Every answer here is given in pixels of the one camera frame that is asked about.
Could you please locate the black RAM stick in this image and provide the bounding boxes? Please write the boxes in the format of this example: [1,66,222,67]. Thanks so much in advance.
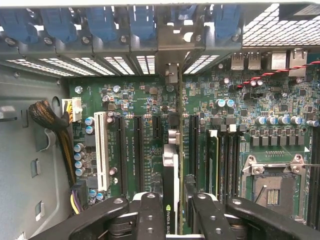
[206,129,220,198]

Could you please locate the long black expansion slot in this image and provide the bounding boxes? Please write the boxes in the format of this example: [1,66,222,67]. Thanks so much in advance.
[114,114,129,197]
[133,115,145,194]
[189,113,201,195]

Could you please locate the CPU socket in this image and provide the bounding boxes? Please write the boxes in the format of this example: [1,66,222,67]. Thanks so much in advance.
[241,153,307,221]

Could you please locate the white expansion slot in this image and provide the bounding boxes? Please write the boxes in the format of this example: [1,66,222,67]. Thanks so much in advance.
[93,111,111,192]

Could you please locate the short black expansion slot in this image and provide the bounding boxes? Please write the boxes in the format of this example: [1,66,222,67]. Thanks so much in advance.
[152,115,162,140]

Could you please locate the green motherboard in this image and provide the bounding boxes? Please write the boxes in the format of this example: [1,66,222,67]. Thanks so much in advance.
[67,51,320,236]

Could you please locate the open grey PC case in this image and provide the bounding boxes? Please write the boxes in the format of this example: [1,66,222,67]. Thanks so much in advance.
[0,0,320,240]

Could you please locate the yellow black power wire bundle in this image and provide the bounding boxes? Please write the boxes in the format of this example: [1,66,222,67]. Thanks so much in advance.
[28,98,89,216]

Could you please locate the red black twisted wire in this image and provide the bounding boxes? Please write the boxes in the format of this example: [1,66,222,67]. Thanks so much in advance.
[236,62,320,90]

